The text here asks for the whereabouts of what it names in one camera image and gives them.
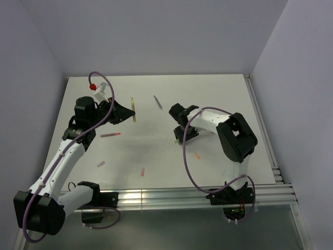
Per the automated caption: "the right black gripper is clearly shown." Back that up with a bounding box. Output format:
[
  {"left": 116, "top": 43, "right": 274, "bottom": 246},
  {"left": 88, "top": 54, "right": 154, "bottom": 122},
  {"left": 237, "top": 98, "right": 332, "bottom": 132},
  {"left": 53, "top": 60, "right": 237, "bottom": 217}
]
[{"left": 174, "top": 126, "right": 199, "bottom": 145}]

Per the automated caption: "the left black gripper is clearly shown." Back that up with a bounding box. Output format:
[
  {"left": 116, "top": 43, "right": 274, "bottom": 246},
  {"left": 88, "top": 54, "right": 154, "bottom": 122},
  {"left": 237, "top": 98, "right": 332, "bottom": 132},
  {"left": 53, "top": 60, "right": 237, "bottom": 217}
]
[{"left": 89, "top": 97, "right": 135, "bottom": 129}]

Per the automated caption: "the yellow highlighter pen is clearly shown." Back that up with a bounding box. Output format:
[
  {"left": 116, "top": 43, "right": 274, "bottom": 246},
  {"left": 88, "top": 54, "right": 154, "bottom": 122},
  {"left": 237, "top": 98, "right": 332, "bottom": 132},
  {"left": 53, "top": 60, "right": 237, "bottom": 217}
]
[{"left": 131, "top": 97, "right": 136, "bottom": 123}]

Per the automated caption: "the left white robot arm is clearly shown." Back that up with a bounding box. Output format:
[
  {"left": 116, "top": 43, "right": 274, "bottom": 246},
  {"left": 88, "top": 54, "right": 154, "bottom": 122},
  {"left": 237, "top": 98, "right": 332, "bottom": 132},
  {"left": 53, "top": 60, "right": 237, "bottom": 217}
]
[{"left": 14, "top": 96, "right": 135, "bottom": 235}]

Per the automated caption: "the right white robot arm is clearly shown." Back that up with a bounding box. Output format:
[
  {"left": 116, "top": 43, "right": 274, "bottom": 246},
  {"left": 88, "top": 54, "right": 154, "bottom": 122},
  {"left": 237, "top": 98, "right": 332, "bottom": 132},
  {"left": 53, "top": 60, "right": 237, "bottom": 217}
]
[{"left": 169, "top": 103, "right": 258, "bottom": 203}]

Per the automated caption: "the red highlighter pen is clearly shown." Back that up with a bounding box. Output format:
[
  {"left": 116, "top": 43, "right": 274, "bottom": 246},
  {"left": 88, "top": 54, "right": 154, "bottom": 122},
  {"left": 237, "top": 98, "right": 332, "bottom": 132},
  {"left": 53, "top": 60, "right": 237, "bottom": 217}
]
[{"left": 100, "top": 132, "right": 121, "bottom": 138}]

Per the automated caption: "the purple highlighter pen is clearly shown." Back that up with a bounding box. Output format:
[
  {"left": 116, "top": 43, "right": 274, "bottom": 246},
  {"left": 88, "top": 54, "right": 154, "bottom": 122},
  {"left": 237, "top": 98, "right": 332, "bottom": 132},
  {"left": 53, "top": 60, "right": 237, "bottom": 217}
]
[{"left": 153, "top": 95, "right": 163, "bottom": 110}]

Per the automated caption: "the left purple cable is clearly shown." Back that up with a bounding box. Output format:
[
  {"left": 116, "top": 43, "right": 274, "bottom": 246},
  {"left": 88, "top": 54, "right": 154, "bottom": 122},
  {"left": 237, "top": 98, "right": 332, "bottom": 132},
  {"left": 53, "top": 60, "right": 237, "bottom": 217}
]
[{"left": 22, "top": 71, "right": 122, "bottom": 243}]

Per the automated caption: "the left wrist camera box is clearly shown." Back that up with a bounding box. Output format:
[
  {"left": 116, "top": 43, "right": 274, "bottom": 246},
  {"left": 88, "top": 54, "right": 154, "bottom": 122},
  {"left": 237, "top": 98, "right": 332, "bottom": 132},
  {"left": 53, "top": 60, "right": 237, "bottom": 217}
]
[{"left": 94, "top": 82, "right": 109, "bottom": 103}]

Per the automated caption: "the aluminium right side rail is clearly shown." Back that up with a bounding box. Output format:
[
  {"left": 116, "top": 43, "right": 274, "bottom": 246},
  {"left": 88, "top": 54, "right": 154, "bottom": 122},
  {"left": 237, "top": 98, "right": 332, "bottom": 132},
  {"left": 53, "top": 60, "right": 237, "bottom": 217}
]
[{"left": 243, "top": 74, "right": 285, "bottom": 184}]

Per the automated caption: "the aluminium rail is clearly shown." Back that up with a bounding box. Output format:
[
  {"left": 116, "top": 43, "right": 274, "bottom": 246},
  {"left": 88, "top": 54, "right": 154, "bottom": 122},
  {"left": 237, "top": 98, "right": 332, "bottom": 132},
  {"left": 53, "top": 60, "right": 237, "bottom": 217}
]
[
  {"left": 243, "top": 74, "right": 285, "bottom": 184},
  {"left": 15, "top": 183, "right": 299, "bottom": 211}
]

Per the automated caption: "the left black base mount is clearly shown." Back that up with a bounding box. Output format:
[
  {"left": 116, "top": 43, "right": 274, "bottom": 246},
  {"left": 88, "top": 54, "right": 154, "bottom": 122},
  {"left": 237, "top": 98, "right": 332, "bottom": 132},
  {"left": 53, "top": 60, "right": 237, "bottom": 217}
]
[{"left": 80, "top": 192, "right": 121, "bottom": 229}]

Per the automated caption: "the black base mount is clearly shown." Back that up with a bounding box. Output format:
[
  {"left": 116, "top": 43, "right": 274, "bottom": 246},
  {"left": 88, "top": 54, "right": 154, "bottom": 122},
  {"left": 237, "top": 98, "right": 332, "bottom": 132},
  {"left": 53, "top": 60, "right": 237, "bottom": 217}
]
[
  {"left": 80, "top": 192, "right": 121, "bottom": 229},
  {"left": 206, "top": 185, "right": 255, "bottom": 221}
]

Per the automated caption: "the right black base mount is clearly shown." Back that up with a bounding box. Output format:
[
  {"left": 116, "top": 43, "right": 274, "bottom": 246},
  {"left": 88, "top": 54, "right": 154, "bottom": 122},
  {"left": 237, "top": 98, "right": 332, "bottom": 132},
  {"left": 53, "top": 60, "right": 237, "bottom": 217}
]
[{"left": 206, "top": 185, "right": 255, "bottom": 221}]

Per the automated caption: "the aluminium front rail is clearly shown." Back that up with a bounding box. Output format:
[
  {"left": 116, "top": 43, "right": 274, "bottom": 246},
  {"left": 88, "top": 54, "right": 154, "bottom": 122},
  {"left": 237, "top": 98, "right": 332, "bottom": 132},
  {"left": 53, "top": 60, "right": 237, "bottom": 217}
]
[{"left": 15, "top": 183, "right": 299, "bottom": 211}]

